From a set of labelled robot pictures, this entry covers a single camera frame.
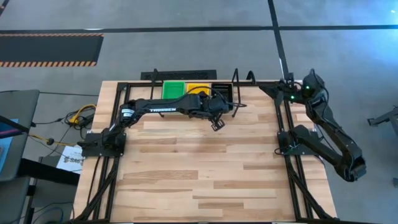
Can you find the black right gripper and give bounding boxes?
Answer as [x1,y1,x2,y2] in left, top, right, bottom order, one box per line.
[257,81,304,108]

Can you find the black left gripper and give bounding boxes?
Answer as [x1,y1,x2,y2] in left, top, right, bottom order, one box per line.
[201,95,233,131]

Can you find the black slotted plastic basket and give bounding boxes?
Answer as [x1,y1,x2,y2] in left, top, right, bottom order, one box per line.
[211,82,234,110]

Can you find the yellow slotted plastic basket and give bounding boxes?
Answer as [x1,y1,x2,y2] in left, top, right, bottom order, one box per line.
[185,82,211,96]

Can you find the green slotted plastic basket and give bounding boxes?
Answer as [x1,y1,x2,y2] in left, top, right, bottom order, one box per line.
[161,81,187,100]

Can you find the grey stand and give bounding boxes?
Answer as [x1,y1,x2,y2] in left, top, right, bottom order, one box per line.
[367,107,398,138]

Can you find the white printed paper sheet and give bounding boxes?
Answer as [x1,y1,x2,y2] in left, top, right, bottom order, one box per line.
[57,145,84,174]

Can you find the black bench board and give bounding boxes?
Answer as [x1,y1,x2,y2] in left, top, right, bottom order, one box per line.
[17,157,81,187]

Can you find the black orange-striped floor mat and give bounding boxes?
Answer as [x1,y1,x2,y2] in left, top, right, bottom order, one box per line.
[0,33,104,68]

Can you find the grey desk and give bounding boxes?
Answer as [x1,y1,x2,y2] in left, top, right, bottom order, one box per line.
[0,89,40,183]

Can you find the open laptop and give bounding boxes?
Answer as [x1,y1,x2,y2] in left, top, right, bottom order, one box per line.
[0,114,31,174]

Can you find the black wire shelf rack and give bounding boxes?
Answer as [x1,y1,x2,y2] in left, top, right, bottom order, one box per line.
[150,68,248,119]

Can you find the black aluminium rig frame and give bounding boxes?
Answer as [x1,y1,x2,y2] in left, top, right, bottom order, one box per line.
[73,81,338,223]

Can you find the yellow cable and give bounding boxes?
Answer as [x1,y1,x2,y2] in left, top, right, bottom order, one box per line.
[66,104,97,125]

